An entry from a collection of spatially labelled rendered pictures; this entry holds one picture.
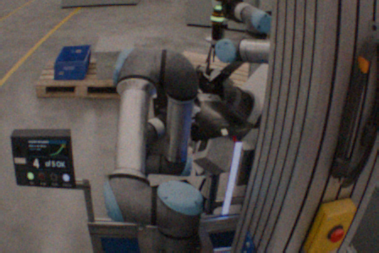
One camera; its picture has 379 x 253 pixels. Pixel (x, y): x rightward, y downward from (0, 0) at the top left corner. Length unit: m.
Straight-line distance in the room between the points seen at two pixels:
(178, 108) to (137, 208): 0.41
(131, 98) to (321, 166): 0.69
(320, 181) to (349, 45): 0.27
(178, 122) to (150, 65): 0.22
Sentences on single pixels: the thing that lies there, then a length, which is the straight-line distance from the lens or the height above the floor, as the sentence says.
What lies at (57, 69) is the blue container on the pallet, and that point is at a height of 0.28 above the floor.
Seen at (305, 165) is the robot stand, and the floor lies 1.56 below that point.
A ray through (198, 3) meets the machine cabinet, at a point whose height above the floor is 0.44.
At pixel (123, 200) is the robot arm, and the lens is 1.20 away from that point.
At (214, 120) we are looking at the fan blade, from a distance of 1.78.
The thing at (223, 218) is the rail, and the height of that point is 0.86.
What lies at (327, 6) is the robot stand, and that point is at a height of 1.86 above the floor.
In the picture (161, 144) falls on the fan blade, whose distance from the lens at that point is 1.98.
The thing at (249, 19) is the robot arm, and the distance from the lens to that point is 1.54.
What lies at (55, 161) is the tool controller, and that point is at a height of 1.17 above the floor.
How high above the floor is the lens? 1.95
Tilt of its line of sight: 25 degrees down
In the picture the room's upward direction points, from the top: 5 degrees clockwise
